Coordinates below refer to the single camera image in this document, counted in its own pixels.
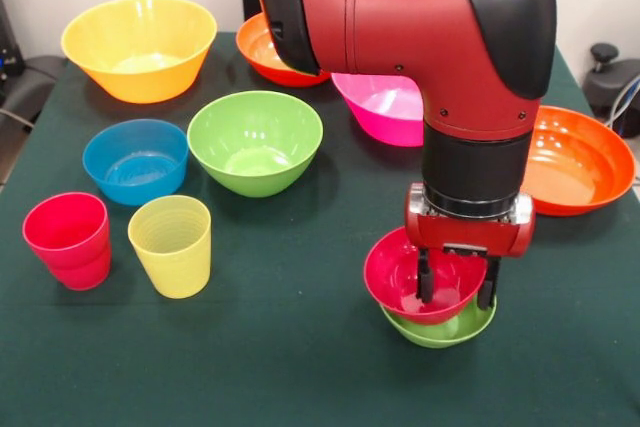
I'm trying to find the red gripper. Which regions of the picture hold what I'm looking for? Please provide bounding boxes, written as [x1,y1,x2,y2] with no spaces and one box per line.
[403,182,537,312]

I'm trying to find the small green bowl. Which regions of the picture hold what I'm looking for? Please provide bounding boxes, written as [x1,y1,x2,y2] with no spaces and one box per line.
[378,294,499,350]

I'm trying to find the small red bowl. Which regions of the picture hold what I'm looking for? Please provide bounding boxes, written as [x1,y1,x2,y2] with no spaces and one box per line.
[363,225,489,327]

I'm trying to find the orange shallow bowl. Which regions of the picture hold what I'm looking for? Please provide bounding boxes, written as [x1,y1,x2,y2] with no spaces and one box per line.
[519,105,637,217]
[235,14,331,88]

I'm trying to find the dark green tablecloth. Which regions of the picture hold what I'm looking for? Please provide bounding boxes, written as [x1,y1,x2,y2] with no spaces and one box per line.
[0,31,640,427]

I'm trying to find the large pink bowl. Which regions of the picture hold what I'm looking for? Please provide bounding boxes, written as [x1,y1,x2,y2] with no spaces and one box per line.
[330,71,426,148]

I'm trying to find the large green bowl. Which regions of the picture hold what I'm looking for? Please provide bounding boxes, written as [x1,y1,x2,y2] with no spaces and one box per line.
[186,90,325,198]

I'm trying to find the black round base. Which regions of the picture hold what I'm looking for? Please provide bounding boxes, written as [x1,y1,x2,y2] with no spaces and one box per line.
[582,59,640,121]

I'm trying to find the black knob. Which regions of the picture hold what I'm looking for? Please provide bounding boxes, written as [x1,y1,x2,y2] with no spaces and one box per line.
[589,43,620,79]

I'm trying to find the yellow cup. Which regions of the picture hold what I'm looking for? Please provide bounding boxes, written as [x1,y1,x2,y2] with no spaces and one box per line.
[127,195,213,300]

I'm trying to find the blue bowl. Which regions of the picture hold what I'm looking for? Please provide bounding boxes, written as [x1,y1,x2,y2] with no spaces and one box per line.
[82,118,190,207]

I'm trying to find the red cup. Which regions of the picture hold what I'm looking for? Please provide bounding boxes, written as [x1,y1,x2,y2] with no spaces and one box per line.
[22,191,111,273]
[45,242,113,292]

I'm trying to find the large yellow-orange bowl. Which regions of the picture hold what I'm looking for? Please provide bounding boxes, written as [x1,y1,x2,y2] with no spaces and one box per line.
[60,0,218,105]

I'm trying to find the dark grey seat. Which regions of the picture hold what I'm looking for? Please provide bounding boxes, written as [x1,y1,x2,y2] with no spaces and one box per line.
[0,54,69,131]

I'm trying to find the black equipment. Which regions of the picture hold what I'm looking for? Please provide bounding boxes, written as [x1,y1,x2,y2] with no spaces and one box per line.
[0,0,26,78]

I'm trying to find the light cables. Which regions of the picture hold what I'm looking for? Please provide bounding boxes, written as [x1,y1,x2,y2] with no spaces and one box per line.
[603,74,640,136]

